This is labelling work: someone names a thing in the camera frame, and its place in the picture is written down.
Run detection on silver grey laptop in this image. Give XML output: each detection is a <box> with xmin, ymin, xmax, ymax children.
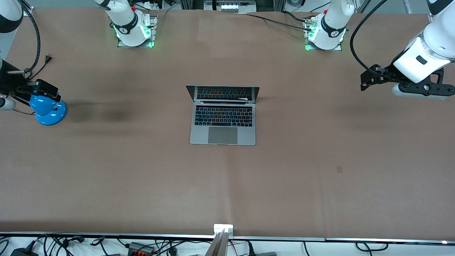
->
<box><xmin>186</xmin><ymin>85</ymin><xmax>260</xmax><ymax>146</ymax></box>

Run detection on blue desk lamp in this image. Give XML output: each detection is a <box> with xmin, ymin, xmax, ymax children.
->
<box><xmin>29</xmin><ymin>93</ymin><xmax>67</xmax><ymax>126</ymax></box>

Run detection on white power strip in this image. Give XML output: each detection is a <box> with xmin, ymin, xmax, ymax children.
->
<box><xmin>141</xmin><ymin>0</ymin><xmax>168</xmax><ymax>10</ymax></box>

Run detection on silver electronics unit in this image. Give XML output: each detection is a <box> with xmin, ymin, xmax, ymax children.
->
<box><xmin>204</xmin><ymin>0</ymin><xmax>257</xmax><ymax>13</ymax></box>

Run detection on black power adapter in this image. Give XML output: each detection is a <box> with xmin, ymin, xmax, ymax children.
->
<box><xmin>10</xmin><ymin>245</ymin><xmax>37</xmax><ymax>256</ymax></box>

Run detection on black connector box orange levers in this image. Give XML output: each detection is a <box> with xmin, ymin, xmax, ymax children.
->
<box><xmin>127</xmin><ymin>242</ymin><xmax>156</xmax><ymax>255</ymax></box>

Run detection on black lamp cord with plug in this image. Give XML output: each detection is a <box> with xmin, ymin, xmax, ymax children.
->
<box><xmin>28</xmin><ymin>53</ymin><xmax>54</xmax><ymax>79</ymax></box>

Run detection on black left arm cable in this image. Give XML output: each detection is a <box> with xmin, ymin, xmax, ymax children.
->
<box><xmin>350</xmin><ymin>0</ymin><xmax>389</xmax><ymax>71</ymax></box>

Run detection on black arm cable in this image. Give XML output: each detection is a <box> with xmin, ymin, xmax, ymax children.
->
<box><xmin>350</xmin><ymin>0</ymin><xmax>389</xmax><ymax>71</ymax></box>
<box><xmin>18</xmin><ymin>0</ymin><xmax>41</xmax><ymax>75</ymax></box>

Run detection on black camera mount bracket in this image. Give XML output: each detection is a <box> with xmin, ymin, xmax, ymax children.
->
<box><xmin>397</xmin><ymin>69</ymin><xmax>455</xmax><ymax>97</ymax></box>

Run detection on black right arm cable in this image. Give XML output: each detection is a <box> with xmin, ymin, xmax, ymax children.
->
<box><xmin>18</xmin><ymin>0</ymin><xmax>41</xmax><ymax>75</ymax></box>

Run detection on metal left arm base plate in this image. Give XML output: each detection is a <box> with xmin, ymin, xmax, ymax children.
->
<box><xmin>304</xmin><ymin>16</ymin><xmax>344</xmax><ymax>52</ymax></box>

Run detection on short black looped cable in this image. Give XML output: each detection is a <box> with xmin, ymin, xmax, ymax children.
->
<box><xmin>283</xmin><ymin>11</ymin><xmax>310</xmax><ymax>24</ymax></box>

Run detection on long black table cable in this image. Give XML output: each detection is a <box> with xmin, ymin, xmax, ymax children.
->
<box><xmin>245</xmin><ymin>13</ymin><xmax>311</xmax><ymax>31</ymax></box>

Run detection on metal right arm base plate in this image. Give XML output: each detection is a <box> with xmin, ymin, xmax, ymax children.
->
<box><xmin>117</xmin><ymin>10</ymin><xmax>158</xmax><ymax>48</ymax></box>

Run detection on black tangled cable bundle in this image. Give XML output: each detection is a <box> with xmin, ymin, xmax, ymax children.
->
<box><xmin>36</xmin><ymin>234</ymin><xmax>86</xmax><ymax>256</ymax></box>

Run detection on aluminium table edge rail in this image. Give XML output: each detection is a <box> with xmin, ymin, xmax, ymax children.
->
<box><xmin>0</xmin><ymin>232</ymin><xmax>455</xmax><ymax>245</ymax></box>

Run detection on black cable loop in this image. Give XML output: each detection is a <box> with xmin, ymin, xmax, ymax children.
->
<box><xmin>355</xmin><ymin>241</ymin><xmax>389</xmax><ymax>252</ymax></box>

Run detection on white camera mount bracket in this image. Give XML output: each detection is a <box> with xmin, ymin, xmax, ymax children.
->
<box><xmin>213</xmin><ymin>224</ymin><xmax>234</xmax><ymax>237</ymax></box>

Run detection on aluminium camera support bar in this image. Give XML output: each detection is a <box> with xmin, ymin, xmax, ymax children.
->
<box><xmin>204</xmin><ymin>229</ymin><xmax>231</xmax><ymax>256</ymax></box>

